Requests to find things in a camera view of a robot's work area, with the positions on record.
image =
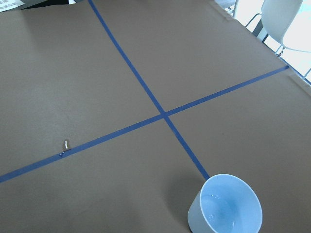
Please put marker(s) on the mint green bowl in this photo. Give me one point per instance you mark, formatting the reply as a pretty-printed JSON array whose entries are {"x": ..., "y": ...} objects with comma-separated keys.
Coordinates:
[{"x": 225, "y": 204}]

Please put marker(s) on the white plastic chair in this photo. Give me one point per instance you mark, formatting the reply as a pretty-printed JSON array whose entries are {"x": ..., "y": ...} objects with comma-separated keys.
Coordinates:
[{"x": 288, "y": 22}]

